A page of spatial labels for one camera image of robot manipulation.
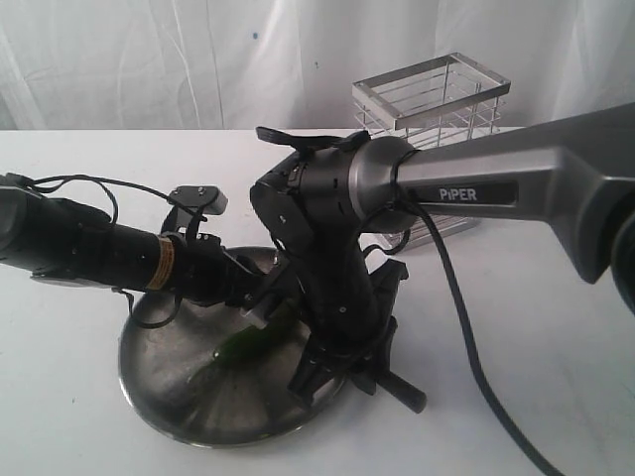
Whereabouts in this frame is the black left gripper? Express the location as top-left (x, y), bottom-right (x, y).
top-left (168, 233), bottom-right (258, 305)

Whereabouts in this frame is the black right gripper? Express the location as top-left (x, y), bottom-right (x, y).
top-left (288, 237), bottom-right (407, 409)

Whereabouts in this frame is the black knife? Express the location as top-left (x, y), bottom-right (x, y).
top-left (377, 372), bottom-right (428, 414)

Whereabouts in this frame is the green cucumber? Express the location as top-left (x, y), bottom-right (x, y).
top-left (188, 303), bottom-right (299, 387)

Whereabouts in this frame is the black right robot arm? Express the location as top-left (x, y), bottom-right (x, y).
top-left (250, 104), bottom-right (634, 412)

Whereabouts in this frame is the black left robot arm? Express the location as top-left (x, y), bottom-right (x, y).
top-left (1, 174), bottom-right (264, 305)

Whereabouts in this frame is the round steel plate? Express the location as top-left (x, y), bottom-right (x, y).
top-left (117, 245), bottom-right (348, 442)

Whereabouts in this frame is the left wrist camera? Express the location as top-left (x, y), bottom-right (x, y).
top-left (161, 185), bottom-right (228, 241)

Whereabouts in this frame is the dark right arm cable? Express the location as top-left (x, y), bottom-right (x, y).
top-left (396, 187), bottom-right (567, 476)

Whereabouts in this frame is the chrome wire utensil holder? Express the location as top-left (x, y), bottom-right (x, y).
top-left (351, 53), bottom-right (511, 254)

